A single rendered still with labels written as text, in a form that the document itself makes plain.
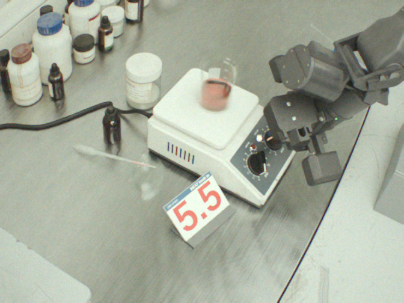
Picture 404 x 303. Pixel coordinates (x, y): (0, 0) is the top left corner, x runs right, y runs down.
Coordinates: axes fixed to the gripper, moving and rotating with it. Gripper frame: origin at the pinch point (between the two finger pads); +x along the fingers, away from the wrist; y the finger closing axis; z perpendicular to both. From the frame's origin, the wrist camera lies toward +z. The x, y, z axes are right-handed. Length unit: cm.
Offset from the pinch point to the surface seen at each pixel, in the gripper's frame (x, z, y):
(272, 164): 4.2, 0.7, 3.6
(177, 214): 8.6, 15.7, 7.5
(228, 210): 8.3, 7.5, 8.4
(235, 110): 3.8, 4.8, -4.9
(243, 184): 4.9, 6.4, 5.7
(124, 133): 19.1, 15.3, -8.1
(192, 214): 8.7, 13.3, 7.9
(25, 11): 26, 28, -37
